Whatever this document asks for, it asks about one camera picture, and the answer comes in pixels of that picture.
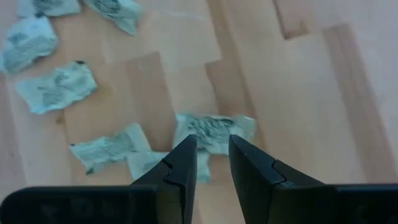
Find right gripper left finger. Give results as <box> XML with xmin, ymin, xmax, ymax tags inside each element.
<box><xmin>130</xmin><ymin>134</ymin><xmax>198</xmax><ymax>224</ymax></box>

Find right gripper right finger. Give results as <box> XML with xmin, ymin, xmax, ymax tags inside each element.
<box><xmin>228</xmin><ymin>134</ymin><xmax>325</xmax><ymax>224</ymax></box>

